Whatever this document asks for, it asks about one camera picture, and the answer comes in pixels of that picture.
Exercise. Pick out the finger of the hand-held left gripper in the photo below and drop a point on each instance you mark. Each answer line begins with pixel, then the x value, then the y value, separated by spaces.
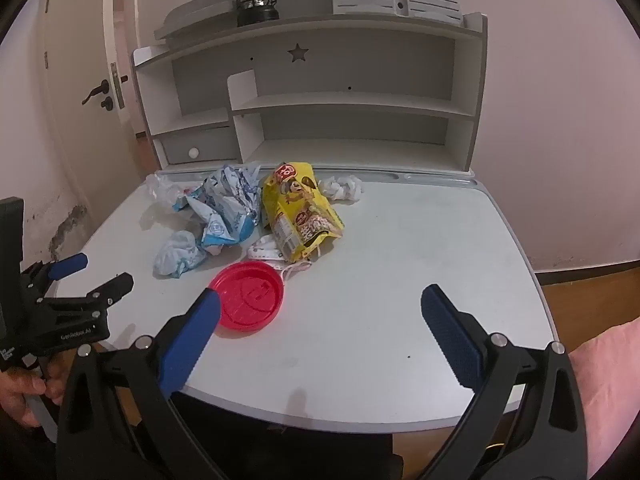
pixel 112 287
pixel 70 265

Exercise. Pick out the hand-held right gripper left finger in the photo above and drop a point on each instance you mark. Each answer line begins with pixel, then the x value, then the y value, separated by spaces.
pixel 192 345

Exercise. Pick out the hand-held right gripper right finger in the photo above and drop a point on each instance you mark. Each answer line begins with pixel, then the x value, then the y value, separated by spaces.
pixel 452 335

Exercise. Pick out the red round lid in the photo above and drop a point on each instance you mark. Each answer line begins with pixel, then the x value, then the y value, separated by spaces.
pixel 252 300

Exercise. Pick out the person's left hand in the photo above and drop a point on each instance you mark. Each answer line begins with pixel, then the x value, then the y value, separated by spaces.
pixel 20 390

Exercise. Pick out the small blue white crumpled wrapper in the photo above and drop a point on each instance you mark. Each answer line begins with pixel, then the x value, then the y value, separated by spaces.
pixel 177 255

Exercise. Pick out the clear plastic bag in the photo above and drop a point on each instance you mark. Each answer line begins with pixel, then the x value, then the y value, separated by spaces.
pixel 162 190

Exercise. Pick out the white plastic strip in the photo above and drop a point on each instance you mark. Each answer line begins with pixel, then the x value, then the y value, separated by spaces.
pixel 265 250

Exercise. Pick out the large blue white crumpled wrapper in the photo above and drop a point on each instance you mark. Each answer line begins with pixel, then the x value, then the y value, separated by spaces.
pixel 225 205

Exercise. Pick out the person's leg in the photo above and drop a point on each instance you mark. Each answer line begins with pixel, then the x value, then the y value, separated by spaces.
pixel 607 390

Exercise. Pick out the yellow snack bag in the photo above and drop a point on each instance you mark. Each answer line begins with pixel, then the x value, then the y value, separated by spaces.
pixel 295 210

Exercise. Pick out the grey drawer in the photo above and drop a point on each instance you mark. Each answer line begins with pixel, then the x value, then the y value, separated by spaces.
pixel 210 145

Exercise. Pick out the white crumpled tissue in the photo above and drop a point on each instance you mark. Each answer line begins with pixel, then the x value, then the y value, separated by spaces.
pixel 342 187

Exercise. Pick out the cream door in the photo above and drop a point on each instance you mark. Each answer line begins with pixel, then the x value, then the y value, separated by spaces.
pixel 80 50

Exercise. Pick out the white grey desk shelf unit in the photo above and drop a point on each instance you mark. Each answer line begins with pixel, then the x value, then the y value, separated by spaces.
pixel 350 75

